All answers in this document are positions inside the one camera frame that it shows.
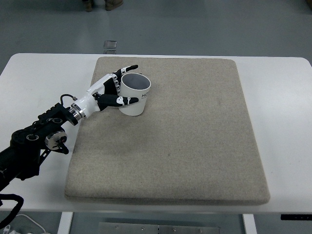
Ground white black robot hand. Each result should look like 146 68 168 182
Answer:
71 64 139 118

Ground clear acrylic block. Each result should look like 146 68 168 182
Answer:
103 40 117 55

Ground white ribbed cup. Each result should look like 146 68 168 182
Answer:
119 73 151 116

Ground black braided cable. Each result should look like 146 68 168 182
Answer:
0 193 24 230

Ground black table control panel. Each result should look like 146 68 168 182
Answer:
280 214 312 221

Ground white cable under table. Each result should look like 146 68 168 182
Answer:
0 214 47 234

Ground beige felt mat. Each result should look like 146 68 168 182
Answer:
65 57 270 205

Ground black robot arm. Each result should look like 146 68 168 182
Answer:
0 65 138 189

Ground metal plate under table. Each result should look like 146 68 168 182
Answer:
97 222 220 234

